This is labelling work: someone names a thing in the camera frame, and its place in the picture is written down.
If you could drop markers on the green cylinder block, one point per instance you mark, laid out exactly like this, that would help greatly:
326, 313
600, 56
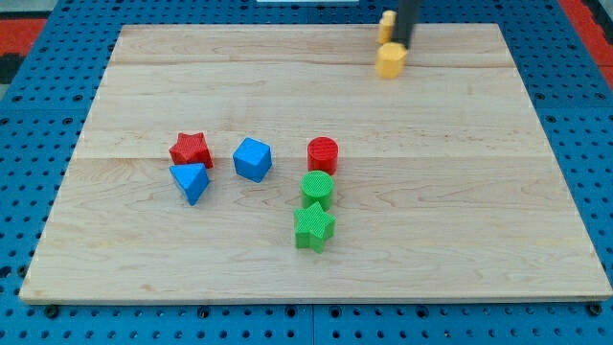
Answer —
317, 187

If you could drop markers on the black robot pusher stick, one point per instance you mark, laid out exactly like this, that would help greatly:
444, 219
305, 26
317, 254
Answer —
408, 12

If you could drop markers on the green star block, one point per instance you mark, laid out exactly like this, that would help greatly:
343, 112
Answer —
313, 226

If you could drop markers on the red star block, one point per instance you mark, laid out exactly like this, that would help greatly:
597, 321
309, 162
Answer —
190, 149

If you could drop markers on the red cylinder block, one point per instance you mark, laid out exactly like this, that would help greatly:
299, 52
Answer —
322, 155

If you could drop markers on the yellow hexagon block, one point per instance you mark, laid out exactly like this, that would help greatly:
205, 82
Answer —
390, 60

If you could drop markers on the wooden board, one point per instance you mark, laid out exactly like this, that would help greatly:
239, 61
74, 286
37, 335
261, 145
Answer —
446, 188

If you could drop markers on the blue triangular prism block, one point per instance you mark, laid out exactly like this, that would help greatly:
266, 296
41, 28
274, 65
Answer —
191, 179

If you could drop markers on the yellow block behind stick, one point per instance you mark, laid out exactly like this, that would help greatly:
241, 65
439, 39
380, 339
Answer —
386, 27

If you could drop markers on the blue cube block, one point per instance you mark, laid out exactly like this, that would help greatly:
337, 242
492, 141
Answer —
252, 159

